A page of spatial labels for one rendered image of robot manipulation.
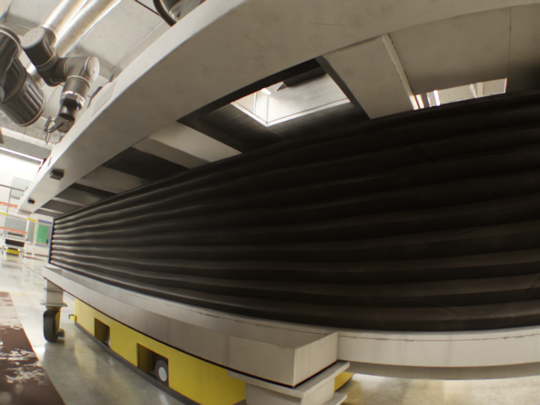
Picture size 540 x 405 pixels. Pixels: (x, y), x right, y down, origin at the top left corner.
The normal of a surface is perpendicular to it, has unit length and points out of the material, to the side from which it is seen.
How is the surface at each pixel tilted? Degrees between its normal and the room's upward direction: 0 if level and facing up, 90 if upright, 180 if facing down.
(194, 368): 90
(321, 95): 90
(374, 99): 180
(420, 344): 90
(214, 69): 180
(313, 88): 90
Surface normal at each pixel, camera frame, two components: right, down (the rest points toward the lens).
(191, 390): -0.59, -0.21
